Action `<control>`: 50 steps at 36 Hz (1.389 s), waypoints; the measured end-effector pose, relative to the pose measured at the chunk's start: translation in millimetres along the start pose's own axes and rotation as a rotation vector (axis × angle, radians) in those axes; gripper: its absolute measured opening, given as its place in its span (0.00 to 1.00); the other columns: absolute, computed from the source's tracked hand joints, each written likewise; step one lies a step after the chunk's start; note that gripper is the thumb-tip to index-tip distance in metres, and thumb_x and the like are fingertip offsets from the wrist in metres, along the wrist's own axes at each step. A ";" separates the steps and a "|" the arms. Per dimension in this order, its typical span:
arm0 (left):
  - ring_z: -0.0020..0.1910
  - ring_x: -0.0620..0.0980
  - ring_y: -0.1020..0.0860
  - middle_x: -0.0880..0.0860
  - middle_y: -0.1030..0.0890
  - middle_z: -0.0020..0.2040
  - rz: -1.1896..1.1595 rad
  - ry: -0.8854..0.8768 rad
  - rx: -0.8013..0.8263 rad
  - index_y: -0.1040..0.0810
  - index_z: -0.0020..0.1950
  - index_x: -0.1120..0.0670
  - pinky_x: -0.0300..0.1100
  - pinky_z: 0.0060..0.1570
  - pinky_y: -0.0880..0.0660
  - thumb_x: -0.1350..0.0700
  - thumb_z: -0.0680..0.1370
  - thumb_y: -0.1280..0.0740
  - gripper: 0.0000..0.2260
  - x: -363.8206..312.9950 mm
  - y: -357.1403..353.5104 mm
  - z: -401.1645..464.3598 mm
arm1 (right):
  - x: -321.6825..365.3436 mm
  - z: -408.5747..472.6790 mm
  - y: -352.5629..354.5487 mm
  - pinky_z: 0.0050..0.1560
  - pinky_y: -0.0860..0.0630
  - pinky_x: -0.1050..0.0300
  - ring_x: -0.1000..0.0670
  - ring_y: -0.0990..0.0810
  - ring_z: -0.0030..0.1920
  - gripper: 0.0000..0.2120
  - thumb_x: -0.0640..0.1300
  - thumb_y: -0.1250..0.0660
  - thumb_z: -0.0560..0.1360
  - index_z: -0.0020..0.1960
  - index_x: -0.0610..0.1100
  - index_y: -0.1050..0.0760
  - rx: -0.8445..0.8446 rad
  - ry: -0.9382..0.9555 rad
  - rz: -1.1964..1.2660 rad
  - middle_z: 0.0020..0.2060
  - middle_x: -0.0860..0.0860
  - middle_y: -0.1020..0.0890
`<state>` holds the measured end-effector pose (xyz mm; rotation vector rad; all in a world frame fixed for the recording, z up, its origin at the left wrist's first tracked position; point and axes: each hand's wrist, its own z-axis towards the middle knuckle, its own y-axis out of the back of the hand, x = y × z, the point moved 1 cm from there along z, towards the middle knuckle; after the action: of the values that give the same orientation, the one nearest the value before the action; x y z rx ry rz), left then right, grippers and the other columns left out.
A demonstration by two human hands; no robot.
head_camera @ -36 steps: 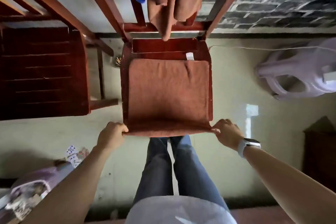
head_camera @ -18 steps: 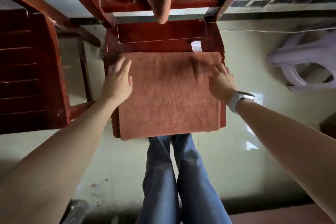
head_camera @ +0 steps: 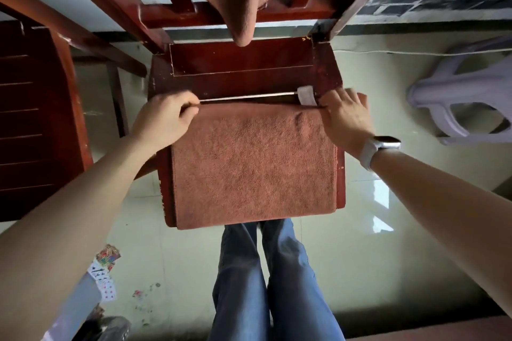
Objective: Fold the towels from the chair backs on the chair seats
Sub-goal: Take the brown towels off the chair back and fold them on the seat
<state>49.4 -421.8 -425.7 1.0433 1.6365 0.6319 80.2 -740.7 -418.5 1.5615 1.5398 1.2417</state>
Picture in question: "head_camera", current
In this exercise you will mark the person's right hand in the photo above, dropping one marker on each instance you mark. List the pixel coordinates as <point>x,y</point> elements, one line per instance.
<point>348,121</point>

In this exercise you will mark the person's left hand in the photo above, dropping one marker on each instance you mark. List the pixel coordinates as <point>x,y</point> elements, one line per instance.
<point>160,121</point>

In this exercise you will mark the person's left thumb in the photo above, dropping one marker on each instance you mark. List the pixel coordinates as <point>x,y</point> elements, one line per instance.
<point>190,111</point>

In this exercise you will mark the person's right thumb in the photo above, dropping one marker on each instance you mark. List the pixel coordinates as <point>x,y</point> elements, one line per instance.
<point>326,115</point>

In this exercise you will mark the person's right forearm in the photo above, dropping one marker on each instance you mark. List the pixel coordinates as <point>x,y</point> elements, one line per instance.
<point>448,209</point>

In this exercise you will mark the person's left forearm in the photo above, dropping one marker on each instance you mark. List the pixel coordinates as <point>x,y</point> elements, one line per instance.
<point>64,233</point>

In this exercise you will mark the white smartwatch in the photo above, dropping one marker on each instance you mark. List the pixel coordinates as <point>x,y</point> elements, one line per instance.
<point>374,149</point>

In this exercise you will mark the white plastic stool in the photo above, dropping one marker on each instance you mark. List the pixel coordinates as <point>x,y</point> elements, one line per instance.
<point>468,89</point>

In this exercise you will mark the dark red slatted wooden chair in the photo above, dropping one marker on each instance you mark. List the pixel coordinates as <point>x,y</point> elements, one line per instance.
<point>36,113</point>

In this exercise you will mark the colourful card box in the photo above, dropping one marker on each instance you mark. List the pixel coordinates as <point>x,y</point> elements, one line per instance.
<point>108,255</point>

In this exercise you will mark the blue jeans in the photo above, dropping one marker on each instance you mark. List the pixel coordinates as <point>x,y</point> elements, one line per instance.
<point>280,288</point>

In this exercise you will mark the scattered playing cards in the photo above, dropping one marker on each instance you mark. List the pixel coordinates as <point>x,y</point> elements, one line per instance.
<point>104,284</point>

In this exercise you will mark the dark grey bag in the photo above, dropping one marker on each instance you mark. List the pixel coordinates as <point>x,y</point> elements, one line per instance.
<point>106,328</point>

